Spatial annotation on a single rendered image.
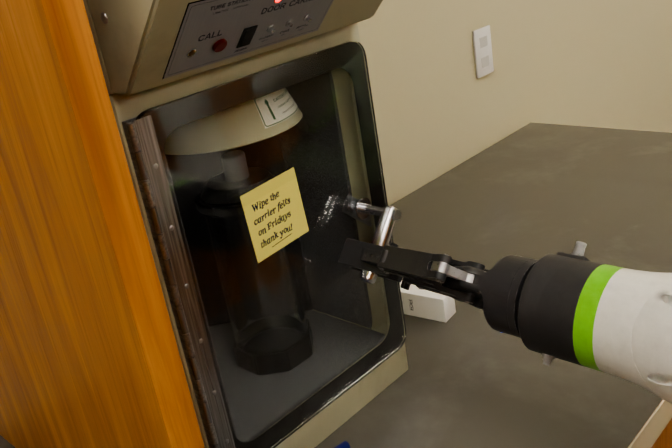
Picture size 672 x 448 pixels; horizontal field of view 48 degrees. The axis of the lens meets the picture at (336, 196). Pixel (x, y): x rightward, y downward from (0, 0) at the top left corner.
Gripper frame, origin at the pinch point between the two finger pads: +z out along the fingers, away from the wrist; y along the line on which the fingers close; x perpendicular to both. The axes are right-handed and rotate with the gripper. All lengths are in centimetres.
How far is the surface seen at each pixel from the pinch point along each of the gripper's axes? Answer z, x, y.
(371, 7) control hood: 1.4, -24.6, 12.5
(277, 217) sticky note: 4.1, -0.1, 12.1
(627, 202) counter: 2, -32, -68
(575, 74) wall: 48, -84, -119
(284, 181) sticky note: 4.1, -3.8, 13.0
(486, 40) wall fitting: 48, -69, -72
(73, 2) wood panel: -3.7, -5.7, 44.0
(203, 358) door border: 4.2, 15.7, 14.7
